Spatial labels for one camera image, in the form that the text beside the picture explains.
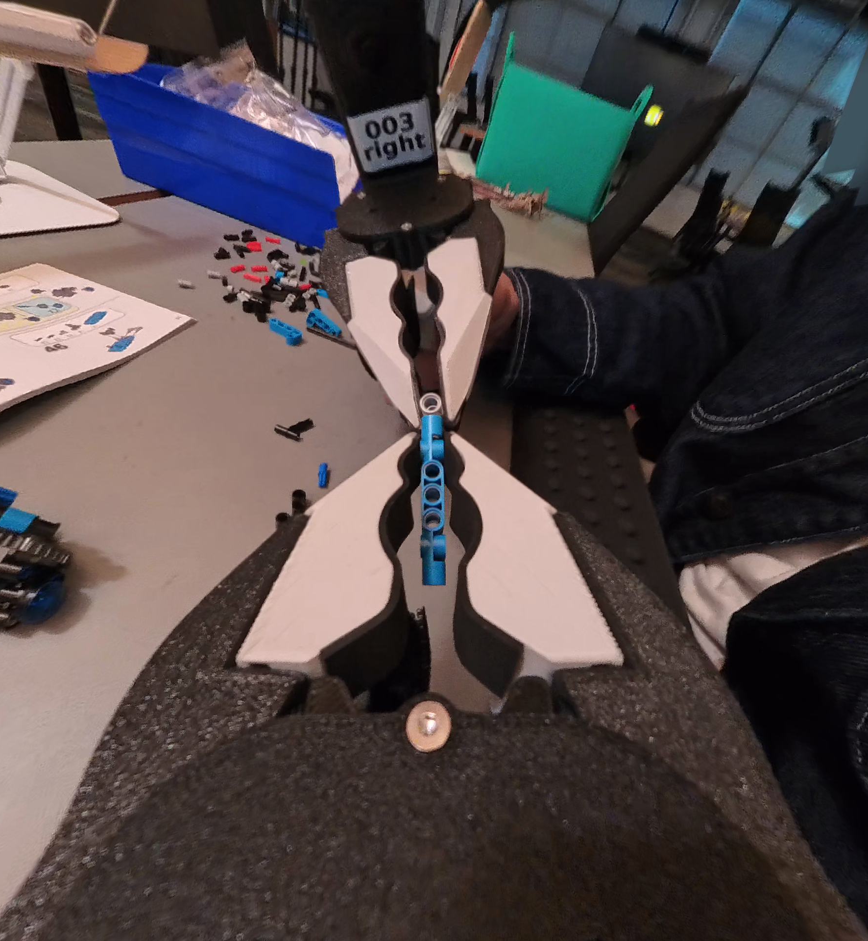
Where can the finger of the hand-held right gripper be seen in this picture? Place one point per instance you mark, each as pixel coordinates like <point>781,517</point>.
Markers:
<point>467,316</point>
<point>375,316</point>

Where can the blue beam brick assembly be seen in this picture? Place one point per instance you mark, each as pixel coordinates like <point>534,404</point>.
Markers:
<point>432,500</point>

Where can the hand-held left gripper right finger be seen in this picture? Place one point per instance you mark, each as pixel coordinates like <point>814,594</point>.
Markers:
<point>544,588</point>

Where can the empty clear plastic bags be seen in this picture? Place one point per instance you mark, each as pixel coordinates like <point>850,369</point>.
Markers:
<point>272,103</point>

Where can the green felt bag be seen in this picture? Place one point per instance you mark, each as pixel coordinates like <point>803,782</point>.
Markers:
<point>551,132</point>

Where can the instruction booklet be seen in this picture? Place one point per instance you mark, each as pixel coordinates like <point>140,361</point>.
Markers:
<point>74,353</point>

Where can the person's white shirt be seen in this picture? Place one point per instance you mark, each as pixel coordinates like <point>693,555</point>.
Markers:
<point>735,588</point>

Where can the grey desk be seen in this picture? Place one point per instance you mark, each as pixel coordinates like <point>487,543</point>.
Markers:
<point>184,456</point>

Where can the white folding stand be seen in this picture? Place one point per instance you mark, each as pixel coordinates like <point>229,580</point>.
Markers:
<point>37,206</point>

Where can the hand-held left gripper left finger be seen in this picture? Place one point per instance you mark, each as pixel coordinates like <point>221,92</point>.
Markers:
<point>324,588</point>

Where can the person's right hand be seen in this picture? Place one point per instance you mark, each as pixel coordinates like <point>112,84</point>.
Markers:
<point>506,309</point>

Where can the small black blue gear assembly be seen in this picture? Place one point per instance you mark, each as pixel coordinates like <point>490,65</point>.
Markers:
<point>15,559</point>

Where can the pile of small brick parts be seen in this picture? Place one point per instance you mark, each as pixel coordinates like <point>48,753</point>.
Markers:
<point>272,287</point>

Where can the blue plastic bin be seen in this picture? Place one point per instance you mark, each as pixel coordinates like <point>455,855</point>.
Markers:
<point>206,162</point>

